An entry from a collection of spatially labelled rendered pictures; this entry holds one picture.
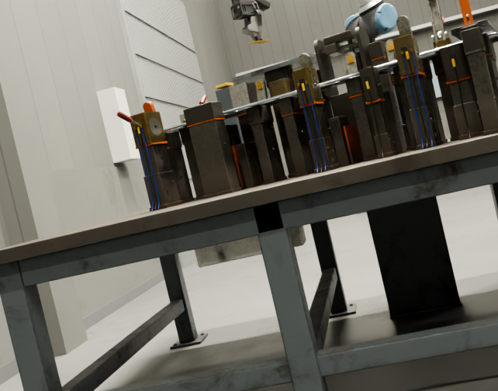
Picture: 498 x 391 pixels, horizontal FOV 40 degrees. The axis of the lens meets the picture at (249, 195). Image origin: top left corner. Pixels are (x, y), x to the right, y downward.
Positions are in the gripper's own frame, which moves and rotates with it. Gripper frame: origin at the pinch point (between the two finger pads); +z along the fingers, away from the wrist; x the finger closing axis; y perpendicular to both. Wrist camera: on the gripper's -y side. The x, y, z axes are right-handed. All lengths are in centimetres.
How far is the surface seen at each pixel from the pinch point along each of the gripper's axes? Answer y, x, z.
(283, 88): -2.1, 5.2, 21.6
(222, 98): 0.1, -35.2, 16.3
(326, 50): -15.2, 19.2, 12.3
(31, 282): 111, 15, 65
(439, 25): -36, 56, 16
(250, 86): 2.2, -9.9, 16.8
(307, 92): 16, 40, 29
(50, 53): -21, -278, -69
